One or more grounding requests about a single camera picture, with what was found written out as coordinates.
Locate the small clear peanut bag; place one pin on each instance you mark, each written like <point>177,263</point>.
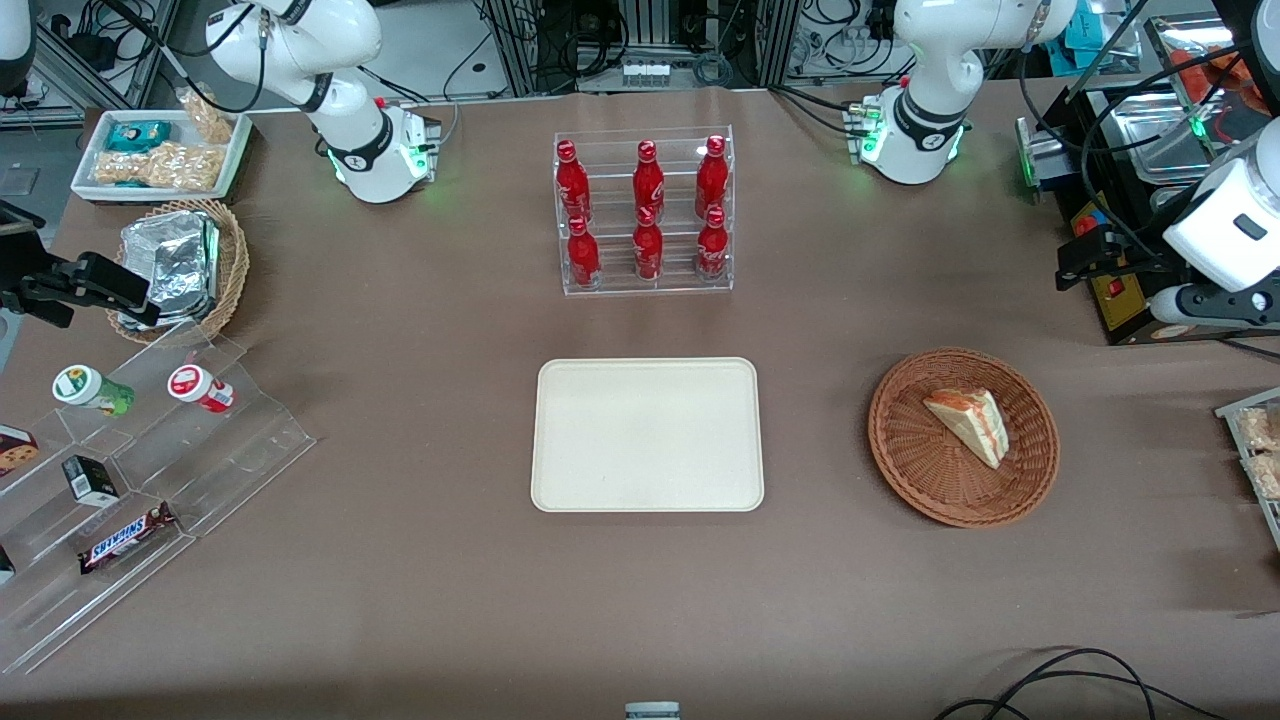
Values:
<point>210,118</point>

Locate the silver foil package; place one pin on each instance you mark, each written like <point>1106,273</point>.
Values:
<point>170,255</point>
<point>190,312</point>

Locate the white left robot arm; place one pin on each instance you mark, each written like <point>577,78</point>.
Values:
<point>925,110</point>

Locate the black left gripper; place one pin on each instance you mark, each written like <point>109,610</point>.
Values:
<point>1132,262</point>

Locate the steel warmer pan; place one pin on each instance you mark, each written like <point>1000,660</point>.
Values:
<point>1150,135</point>
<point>1170,200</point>

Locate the cream plastic tray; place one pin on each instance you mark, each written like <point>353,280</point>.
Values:
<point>645,435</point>

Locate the clear bag of crackers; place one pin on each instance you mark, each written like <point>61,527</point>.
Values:
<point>1268,475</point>
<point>1260,428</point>

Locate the small black box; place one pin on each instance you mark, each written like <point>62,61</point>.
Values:
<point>92,480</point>

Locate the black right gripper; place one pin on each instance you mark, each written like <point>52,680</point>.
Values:
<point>30,288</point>

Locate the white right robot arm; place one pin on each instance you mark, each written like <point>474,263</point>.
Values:
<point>340,90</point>

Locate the round brown wicker basket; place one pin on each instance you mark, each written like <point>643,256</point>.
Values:
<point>920,460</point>

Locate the large clear peanut bag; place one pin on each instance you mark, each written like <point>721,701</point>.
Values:
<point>160,167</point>

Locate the green lid cup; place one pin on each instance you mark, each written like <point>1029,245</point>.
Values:
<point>85,385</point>

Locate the black food warmer cabinet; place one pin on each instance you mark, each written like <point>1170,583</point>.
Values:
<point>1130,320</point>

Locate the red emergency stop button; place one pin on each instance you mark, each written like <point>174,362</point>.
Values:
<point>1090,216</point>

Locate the brown cookie box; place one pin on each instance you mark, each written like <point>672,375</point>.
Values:
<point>15,450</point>

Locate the white rectangular snack tray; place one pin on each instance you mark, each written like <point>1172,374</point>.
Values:
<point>85,192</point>

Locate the red snack packet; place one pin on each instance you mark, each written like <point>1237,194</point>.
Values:
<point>1200,75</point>

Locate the clear acrylic stepped display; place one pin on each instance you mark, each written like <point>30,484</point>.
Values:
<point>230,450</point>

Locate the grey device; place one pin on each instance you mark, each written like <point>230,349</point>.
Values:
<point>652,711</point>

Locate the triangular sandwich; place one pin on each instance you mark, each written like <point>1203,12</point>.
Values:
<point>975,425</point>

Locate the white tray with snack bags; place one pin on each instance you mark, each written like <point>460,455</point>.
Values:
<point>1235,412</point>

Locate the Snickers chocolate bar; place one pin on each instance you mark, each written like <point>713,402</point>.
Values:
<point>125,540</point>

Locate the teal snack packet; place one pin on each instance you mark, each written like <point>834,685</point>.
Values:
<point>138,135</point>

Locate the light tan wicker basket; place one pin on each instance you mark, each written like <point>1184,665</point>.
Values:
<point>233,265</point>

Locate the clear acrylic bottle rack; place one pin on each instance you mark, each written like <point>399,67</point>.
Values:
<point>612,285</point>

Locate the red cola bottle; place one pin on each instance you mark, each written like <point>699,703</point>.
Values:
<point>712,250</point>
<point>648,250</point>
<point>648,185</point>
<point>572,185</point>
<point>711,180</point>
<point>583,258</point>

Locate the red lid cup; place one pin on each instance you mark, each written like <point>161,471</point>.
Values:
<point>195,384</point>

